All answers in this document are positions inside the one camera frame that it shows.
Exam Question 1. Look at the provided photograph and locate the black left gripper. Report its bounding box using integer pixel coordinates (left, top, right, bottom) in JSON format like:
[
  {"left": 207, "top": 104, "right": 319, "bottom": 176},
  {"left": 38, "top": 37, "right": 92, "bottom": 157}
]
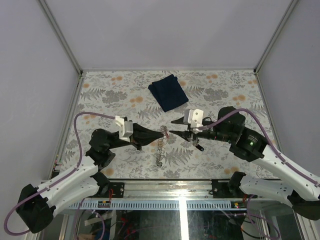
[{"left": 107, "top": 123, "right": 165, "bottom": 151}]

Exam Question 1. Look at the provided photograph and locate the silver key black tag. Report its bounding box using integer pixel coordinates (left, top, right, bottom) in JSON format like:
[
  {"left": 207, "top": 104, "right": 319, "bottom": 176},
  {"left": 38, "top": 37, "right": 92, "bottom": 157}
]
[{"left": 192, "top": 139, "right": 204, "bottom": 152}]

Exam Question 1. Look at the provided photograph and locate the steel disc with keyrings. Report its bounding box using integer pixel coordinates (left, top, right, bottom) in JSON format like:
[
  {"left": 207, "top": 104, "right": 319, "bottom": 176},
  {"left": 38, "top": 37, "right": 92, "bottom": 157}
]
[{"left": 155, "top": 125, "right": 169, "bottom": 168}]

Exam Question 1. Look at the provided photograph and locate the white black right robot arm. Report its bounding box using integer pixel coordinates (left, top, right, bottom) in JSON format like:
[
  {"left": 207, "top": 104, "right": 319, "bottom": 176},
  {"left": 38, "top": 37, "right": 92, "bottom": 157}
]
[{"left": 172, "top": 106, "right": 320, "bottom": 221}]

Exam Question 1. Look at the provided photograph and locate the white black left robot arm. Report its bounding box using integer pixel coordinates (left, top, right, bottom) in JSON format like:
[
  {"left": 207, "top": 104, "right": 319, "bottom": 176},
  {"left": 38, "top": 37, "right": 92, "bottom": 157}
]
[{"left": 15, "top": 121, "right": 163, "bottom": 234}]

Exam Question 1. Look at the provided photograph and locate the dark blue folded cloth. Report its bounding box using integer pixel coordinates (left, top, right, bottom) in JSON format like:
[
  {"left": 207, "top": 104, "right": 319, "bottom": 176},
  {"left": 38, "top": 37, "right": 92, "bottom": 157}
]
[{"left": 148, "top": 74, "right": 189, "bottom": 113}]

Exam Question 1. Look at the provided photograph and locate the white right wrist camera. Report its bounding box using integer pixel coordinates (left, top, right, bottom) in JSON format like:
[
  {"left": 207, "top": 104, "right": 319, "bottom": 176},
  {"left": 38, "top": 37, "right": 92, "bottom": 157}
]
[{"left": 184, "top": 109, "right": 204, "bottom": 132}]

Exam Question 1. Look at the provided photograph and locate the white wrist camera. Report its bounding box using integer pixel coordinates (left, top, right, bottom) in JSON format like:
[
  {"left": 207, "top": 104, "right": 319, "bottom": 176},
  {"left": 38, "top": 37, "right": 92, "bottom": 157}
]
[
  {"left": 114, "top": 115, "right": 134, "bottom": 142},
  {"left": 184, "top": 109, "right": 204, "bottom": 132}
]

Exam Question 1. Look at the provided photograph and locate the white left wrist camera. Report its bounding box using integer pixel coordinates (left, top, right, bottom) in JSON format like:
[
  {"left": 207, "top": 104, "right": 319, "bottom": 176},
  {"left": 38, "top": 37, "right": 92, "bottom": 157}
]
[{"left": 114, "top": 115, "right": 134, "bottom": 142}]

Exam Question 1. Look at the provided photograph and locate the aluminium mounting rail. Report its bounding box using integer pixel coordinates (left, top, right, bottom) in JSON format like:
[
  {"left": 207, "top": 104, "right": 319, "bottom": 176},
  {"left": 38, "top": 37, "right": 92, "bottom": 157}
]
[{"left": 62, "top": 178, "right": 307, "bottom": 201}]

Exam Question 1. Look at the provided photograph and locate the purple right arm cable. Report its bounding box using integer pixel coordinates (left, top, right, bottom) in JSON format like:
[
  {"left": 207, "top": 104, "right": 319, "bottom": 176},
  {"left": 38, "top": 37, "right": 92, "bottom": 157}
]
[{"left": 201, "top": 108, "right": 320, "bottom": 238}]

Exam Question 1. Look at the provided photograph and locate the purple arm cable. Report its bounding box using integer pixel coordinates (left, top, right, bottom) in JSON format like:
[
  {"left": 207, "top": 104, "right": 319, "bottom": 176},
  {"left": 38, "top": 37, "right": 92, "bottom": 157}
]
[
  {"left": 4, "top": 112, "right": 118, "bottom": 236},
  {"left": 201, "top": 108, "right": 320, "bottom": 238}
]

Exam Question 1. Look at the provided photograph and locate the white slotted cable duct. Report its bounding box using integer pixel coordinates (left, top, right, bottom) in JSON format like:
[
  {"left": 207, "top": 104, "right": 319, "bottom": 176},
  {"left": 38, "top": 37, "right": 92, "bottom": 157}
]
[{"left": 68, "top": 199, "right": 232, "bottom": 211}]

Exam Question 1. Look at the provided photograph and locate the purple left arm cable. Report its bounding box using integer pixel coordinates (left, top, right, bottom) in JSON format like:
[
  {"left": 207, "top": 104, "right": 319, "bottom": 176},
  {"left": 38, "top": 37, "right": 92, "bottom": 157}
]
[{"left": 4, "top": 112, "right": 118, "bottom": 236}]

